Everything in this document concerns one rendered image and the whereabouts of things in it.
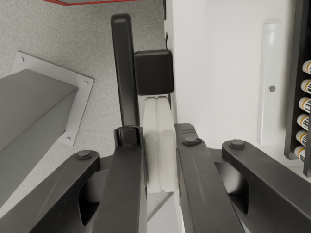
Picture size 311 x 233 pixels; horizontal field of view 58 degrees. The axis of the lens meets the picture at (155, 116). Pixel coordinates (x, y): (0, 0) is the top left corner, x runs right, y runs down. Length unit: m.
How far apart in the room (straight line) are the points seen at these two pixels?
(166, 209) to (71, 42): 0.80
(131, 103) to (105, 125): 0.99
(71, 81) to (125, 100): 0.96
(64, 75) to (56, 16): 0.21
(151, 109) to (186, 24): 0.05
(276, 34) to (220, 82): 0.06
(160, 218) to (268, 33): 1.16
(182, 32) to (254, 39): 0.12
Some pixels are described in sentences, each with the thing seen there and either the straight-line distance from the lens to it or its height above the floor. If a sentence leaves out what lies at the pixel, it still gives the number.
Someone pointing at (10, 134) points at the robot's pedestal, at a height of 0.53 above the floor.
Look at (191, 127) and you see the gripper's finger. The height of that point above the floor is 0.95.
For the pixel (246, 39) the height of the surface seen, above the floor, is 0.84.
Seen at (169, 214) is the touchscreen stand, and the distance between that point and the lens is 1.33.
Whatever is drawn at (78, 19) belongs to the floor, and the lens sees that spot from 1.12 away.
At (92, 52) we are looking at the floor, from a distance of 1.11.
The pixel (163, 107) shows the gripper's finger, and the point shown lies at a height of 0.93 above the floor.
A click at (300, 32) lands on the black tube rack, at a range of 0.24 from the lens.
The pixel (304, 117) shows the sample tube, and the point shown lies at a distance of 0.25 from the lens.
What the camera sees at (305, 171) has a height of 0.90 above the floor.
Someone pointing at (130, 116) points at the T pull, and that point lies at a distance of 0.18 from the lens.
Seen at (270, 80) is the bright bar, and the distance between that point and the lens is 0.26.
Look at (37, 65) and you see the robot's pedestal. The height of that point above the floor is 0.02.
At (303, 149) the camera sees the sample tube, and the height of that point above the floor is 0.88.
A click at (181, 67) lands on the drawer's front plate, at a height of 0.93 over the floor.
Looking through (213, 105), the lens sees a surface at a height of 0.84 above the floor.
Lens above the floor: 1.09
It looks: 72 degrees down
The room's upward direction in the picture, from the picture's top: 177 degrees clockwise
